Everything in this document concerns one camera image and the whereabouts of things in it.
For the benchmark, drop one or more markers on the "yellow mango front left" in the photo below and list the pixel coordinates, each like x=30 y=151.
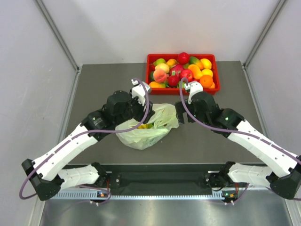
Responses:
x=157 y=85

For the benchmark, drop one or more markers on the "slotted cable duct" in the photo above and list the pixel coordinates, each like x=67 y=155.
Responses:
x=92 y=194

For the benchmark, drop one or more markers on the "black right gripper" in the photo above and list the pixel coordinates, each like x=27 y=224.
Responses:
x=180 y=110

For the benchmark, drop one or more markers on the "pale green plastic bag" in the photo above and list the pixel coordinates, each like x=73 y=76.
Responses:
x=164 y=121

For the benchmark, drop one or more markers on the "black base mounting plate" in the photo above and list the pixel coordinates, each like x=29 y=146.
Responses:
x=159 y=179

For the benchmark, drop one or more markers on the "dark green avocado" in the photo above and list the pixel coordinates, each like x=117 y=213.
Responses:
x=152 y=76

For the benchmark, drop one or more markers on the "orange fruit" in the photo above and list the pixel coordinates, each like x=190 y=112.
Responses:
x=206 y=81

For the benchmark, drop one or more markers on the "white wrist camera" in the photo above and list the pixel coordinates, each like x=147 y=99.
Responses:
x=193 y=87
x=141 y=90

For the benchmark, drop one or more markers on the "dark red fruit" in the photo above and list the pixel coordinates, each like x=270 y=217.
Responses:
x=173 y=81

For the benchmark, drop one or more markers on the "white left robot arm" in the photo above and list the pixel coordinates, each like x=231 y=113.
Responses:
x=47 y=174

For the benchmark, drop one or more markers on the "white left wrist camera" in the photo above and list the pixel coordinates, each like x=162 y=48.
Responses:
x=141 y=90

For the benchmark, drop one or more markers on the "pink peach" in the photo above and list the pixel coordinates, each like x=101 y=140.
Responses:
x=160 y=76

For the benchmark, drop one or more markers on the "red apple centre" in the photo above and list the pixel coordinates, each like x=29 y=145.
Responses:
x=186 y=73

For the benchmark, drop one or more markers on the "yellow banana bunch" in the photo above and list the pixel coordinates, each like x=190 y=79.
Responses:
x=146 y=126

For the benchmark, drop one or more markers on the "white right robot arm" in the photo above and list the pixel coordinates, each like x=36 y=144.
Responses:
x=282 y=170

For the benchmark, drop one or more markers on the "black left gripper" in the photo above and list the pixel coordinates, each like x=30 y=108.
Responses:
x=141 y=107

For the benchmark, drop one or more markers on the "red apple on top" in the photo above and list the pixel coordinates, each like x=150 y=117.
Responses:
x=183 y=58

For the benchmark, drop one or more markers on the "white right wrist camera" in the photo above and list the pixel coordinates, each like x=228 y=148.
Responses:
x=193 y=87

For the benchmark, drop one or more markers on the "red apple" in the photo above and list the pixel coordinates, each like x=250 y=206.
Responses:
x=183 y=58
x=186 y=73

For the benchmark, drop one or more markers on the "orange yellow mango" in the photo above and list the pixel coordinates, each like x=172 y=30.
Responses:
x=196 y=72

